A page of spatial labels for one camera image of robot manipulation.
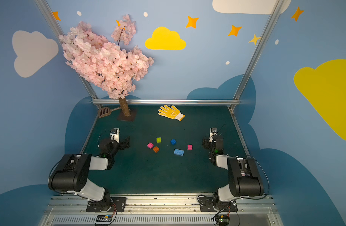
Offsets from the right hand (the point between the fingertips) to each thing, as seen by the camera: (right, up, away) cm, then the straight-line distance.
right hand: (213, 136), depth 96 cm
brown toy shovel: (-84, +19, +20) cm, 88 cm away
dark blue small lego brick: (-28, -4, +3) cm, 28 cm away
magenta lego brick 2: (-16, -8, 0) cm, 18 cm away
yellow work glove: (-28, +18, +23) cm, 40 cm away
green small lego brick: (-38, -3, +5) cm, 39 cm away
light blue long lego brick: (-24, -10, -2) cm, 26 cm away
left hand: (-63, +1, -1) cm, 63 cm away
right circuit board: (-1, -42, -22) cm, 47 cm away
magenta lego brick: (-44, -7, +1) cm, 44 cm away
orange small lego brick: (-39, -9, 0) cm, 40 cm away
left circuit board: (-64, -40, -23) cm, 79 cm away
